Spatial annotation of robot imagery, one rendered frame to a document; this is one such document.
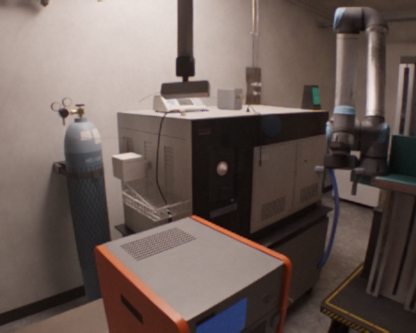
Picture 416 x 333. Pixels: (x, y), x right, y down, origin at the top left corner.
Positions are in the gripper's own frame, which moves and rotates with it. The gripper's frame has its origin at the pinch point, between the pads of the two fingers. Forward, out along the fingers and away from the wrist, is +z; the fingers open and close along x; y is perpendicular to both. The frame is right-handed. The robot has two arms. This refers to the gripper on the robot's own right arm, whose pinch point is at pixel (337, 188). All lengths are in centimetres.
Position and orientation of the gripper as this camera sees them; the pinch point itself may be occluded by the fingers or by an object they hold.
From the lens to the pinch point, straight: 125.6
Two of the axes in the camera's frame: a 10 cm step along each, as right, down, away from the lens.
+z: -1.8, 9.7, -1.4
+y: 6.2, 2.2, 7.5
